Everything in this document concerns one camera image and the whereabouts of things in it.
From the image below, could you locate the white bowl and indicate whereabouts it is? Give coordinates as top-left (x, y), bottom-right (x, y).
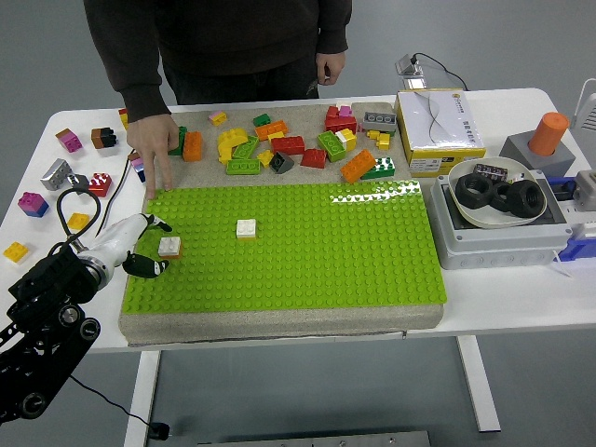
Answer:
top-left (446, 156), bottom-right (553, 230)

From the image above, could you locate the dark patterned packet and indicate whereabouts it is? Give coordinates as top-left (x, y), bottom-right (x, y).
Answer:
top-left (472, 161), bottom-right (508, 183)

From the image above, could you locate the person's right hand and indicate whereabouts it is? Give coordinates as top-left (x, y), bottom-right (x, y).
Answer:
top-left (126, 113), bottom-right (181, 201)

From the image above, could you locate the dark green white-studded brick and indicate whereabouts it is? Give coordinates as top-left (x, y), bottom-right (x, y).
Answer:
top-left (360, 156), bottom-right (396, 182)

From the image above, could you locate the brown pink blue brick stack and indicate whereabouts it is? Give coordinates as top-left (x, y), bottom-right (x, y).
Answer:
top-left (129, 151), bottom-right (146, 183)

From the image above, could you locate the white table leg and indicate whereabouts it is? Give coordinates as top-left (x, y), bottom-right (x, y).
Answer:
top-left (454, 334), bottom-right (502, 433)
top-left (124, 349), bottom-right (162, 447)

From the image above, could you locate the orange cylinder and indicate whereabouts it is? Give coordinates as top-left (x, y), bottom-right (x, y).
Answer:
top-left (527, 111), bottom-right (571, 157)

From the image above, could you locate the yellow arch brick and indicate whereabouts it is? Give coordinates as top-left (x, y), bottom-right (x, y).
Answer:
top-left (217, 128), bottom-right (251, 153)

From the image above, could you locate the long orange brick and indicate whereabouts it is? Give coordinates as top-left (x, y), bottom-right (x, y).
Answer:
top-left (339, 148), bottom-right (377, 184)
top-left (254, 119), bottom-right (289, 142)

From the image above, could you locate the white yellow brick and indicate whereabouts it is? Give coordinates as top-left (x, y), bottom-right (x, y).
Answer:
top-left (334, 129), bottom-right (359, 152)

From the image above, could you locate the dark grey slope brick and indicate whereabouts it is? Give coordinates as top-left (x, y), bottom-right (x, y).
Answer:
top-left (268, 151), bottom-right (296, 175)

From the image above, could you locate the person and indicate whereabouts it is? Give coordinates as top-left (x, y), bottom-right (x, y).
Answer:
top-left (83, 0), bottom-right (354, 106)

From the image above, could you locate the black cord with plug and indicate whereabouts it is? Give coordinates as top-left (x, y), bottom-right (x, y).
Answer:
top-left (68, 153), bottom-right (171, 441)

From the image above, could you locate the blue black clamp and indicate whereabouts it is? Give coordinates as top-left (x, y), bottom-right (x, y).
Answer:
top-left (547, 175), bottom-right (578, 202)

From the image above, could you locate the white yellow cardboard box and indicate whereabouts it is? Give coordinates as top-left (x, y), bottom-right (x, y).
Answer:
top-left (394, 88), bottom-right (487, 179)

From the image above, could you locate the red brick stack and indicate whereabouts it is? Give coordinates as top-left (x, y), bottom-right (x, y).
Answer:
top-left (324, 105), bottom-right (359, 134)

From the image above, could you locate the yellow stepped brick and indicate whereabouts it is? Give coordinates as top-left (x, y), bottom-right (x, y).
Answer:
top-left (366, 129), bottom-right (392, 151)

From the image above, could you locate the white chair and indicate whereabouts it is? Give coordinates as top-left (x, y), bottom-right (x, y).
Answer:
top-left (570, 77), bottom-right (596, 136)

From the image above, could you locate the grey block holder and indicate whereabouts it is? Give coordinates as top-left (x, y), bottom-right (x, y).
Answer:
top-left (498, 129), bottom-right (577, 179)

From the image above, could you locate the green studded baseplate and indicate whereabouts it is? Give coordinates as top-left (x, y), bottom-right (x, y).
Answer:
top-left (119, 178), bottom-right (449, 322)

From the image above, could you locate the grey-brown foam mat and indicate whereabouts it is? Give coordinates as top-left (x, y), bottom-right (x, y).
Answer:
top-left (117, 101), bottom-right (443, 346)

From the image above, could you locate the blue plastic part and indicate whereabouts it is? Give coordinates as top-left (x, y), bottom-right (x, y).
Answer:
top-left (557, 222), bottom-right (596, 262)

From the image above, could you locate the grey connector block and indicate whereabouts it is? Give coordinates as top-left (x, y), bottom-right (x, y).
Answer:
top-left (571, 169), bottom-right (596, 211)

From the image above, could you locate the silver brick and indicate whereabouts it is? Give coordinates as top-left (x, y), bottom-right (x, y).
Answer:
top-left (40, 157), bottom-right (74, 191)

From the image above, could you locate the red white-studded brick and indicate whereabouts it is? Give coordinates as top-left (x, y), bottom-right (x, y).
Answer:
top-left (88, 172), bottom-right (114, 198)

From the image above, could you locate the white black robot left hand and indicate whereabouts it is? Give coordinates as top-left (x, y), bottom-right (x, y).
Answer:
top-left (75, 212), bottom-right (174, 280)

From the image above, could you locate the silver floor socket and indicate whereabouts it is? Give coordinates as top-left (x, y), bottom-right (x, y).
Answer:
top-left (395, 54), bottom-right (425, 76)

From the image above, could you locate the small black nut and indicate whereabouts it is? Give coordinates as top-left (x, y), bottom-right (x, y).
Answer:
top-left (491, 181), bottom-right (513, 213)

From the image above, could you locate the person's left hand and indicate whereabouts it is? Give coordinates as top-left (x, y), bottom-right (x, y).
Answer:
top-left (315, 50), bottom-right (348, 87)

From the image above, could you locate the long lime green brick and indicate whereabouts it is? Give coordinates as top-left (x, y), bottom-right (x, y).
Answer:
top-left (225, 157), bottom-right (262, 176)

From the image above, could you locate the grey junction box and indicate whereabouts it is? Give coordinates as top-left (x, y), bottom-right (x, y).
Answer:
top-left (427, 169), bottom-right (574, 271)

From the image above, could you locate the brown black brick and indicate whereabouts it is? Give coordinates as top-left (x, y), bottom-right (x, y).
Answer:
top-left (90, 127), bottom-right (117, 150)

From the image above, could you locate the large black nut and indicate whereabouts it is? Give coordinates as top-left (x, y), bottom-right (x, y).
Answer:
top-left (506, 180), bottom-right (547, 219)
top-left (454, 172), bottom-right (495, 210)

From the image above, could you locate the white cable tie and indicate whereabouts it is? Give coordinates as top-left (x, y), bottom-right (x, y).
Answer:
top-left (551, 250), bottom-right (574, 279)

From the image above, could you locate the thin black cable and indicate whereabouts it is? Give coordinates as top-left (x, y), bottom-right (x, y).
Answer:
top-left (415, 52), bottom-right (469, 92)

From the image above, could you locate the long red brick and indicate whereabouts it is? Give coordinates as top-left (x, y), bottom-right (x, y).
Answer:
top-left (271, 135), bottom-right (306, 156)

